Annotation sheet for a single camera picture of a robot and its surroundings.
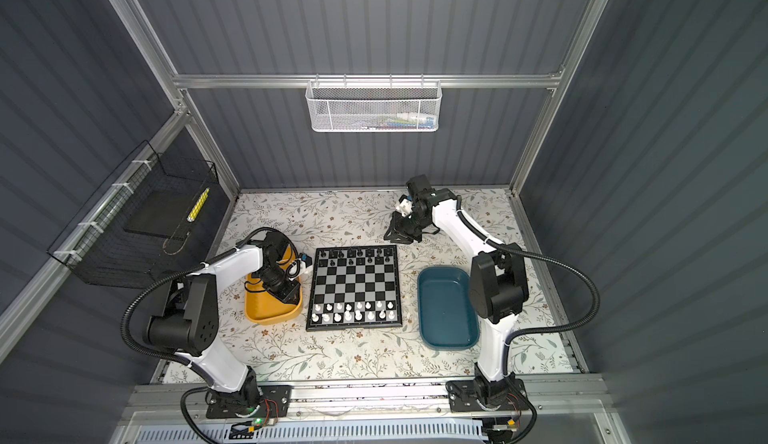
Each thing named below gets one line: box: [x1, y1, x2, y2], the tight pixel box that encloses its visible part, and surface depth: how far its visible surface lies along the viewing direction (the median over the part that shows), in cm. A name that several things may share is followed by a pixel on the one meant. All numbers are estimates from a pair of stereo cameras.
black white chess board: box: [306, 245, 403, 331], surface depth 93 cm
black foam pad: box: [123, 189, 206, 238], surface depth 77 cm
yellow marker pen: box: [186, 187, 211, 223], surface depth 80 cm
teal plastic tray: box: [417, 266, 480, 350], surface depth 89 cm
